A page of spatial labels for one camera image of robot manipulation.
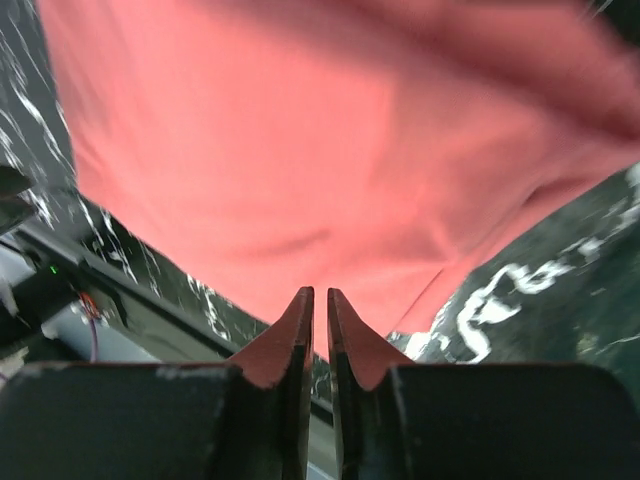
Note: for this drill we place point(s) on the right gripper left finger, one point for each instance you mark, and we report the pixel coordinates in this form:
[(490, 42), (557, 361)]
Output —
[(244, 418)]

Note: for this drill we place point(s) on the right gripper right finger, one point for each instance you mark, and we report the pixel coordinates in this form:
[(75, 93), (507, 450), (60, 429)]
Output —
[(398, 419)]

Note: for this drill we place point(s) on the coral red t shirt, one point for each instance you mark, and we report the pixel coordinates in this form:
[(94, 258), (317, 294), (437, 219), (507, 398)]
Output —
[(384, 148)]

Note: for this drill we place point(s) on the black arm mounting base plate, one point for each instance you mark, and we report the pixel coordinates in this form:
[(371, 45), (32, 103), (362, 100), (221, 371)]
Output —
[(135, 290)]

